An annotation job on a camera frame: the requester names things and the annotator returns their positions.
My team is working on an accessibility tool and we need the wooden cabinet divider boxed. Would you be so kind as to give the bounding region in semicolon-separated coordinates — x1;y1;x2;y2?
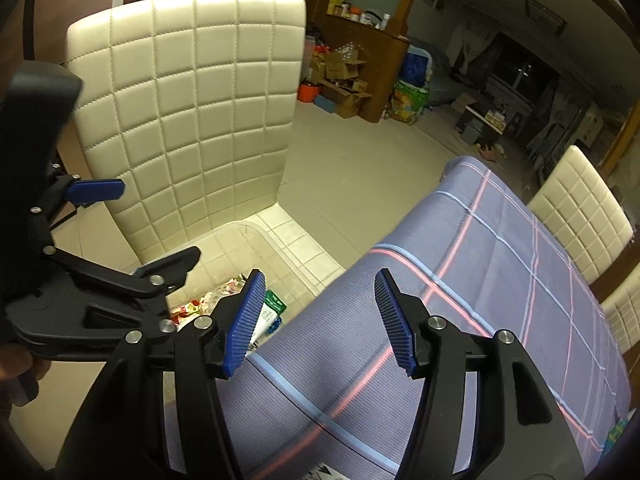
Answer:
319;15;409;122

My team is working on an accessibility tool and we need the clear plastic trash bin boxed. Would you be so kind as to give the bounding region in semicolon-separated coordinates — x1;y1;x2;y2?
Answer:
167;217;345;350

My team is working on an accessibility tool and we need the red gold snack wrapper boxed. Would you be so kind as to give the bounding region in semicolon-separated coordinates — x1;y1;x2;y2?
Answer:
169;274;246;330

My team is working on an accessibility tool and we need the orange bucket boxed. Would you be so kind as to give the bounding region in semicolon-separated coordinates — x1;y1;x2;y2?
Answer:
297;81;321;103

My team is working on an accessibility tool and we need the cream chair far right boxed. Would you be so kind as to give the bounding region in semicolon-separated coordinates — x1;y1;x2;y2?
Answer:
602;264;640;353

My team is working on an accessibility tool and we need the colourful shopping bag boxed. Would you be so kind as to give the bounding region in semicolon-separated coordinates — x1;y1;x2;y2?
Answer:
386;79;430;126

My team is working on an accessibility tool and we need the green white milk carton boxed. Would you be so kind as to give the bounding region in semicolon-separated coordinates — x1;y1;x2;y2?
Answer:
250;289;286;348

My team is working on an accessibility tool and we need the beaded tissue box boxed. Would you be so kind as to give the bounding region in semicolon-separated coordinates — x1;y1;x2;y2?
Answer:
601;418;629;457

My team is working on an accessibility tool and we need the cardboard boxes pile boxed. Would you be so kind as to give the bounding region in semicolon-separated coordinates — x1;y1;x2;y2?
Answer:
305;42;371;119

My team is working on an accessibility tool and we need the purple plaid tablecloth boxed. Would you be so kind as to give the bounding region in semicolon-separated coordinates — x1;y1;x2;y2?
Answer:
217;157;639;479

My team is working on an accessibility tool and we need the cream chair left side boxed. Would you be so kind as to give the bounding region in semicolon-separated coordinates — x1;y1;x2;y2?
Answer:
64;0;346;286

